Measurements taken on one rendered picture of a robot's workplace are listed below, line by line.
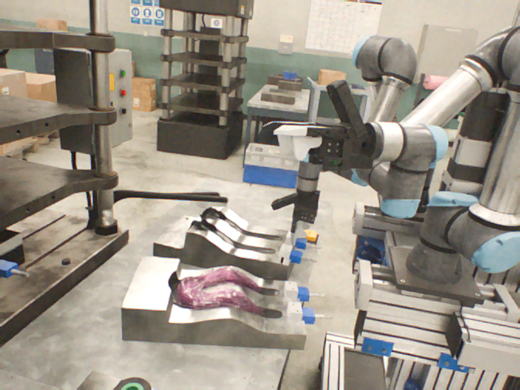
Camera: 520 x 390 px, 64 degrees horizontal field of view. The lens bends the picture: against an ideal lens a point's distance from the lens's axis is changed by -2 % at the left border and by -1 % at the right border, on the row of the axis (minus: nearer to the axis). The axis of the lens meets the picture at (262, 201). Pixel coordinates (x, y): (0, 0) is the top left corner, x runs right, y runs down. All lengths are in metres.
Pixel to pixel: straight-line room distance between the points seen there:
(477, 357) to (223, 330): 0.65
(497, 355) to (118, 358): 0.95
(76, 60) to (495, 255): 1.51
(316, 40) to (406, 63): 6.30
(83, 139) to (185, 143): 3.69
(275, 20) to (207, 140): 3.09
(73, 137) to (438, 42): 6.51
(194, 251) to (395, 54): 0.93
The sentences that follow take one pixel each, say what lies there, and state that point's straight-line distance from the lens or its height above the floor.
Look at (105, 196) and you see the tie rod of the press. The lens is 1.72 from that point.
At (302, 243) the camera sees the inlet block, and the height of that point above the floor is 0.90.
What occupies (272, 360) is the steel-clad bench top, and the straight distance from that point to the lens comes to 1.19.
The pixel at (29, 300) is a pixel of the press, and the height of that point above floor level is 0.78.
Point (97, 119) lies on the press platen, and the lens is 1.59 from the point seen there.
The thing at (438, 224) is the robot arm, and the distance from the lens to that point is 1.16.
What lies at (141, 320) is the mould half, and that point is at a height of 0.87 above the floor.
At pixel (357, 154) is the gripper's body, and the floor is 1.41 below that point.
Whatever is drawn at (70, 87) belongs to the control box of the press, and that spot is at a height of 1.33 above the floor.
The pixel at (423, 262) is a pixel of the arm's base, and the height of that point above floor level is 1.08.
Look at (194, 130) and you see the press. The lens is 5.38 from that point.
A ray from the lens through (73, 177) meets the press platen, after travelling 1.67.
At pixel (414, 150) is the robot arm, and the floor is 1.43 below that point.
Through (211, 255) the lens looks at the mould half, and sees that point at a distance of 1.49.
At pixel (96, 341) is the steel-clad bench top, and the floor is 0.80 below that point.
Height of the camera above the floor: 1.61
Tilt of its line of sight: 23 degrees down
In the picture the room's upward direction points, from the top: 7 degrees clockwise
